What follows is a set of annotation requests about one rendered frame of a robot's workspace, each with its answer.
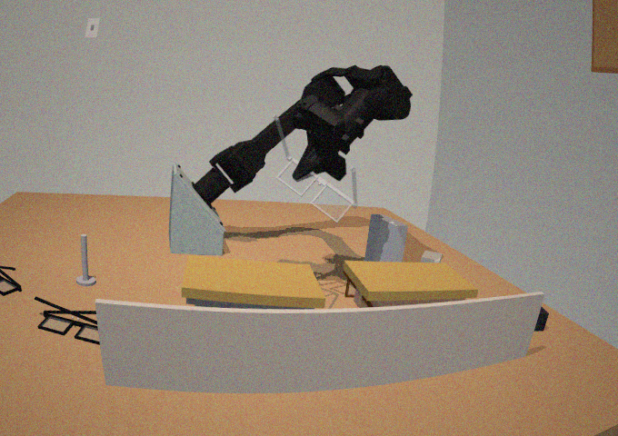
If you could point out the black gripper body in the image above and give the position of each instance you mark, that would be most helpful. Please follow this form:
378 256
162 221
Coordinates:
339 127

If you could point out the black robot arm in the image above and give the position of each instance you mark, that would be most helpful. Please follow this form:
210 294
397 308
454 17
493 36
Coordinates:
378 94

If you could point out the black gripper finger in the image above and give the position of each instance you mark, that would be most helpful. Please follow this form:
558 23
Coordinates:
317 153
332 165

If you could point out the white curved panel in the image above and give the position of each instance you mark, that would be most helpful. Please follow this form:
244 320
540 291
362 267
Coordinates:
227 350

